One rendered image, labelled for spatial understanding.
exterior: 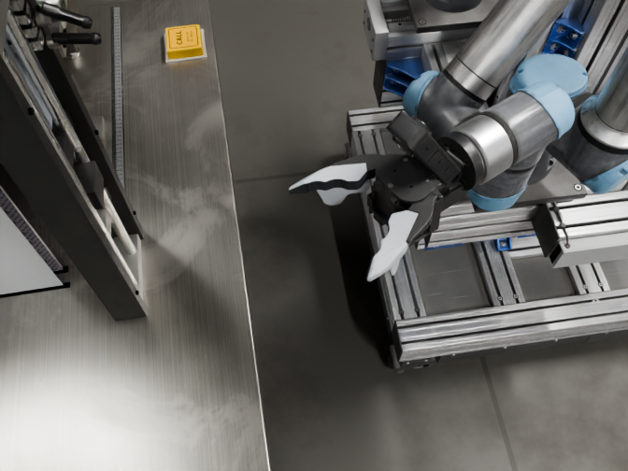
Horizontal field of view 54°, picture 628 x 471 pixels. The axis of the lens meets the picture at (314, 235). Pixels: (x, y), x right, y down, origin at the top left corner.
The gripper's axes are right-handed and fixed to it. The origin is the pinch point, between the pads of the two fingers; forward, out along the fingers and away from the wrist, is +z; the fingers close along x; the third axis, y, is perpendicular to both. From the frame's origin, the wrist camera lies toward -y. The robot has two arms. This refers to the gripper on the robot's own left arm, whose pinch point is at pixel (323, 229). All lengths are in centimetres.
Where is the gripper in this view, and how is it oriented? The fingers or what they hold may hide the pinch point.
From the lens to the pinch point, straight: 66.7
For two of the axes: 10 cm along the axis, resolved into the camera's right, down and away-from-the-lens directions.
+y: 0.8, 5.9, 8.0
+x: -5.6, -6.4, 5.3
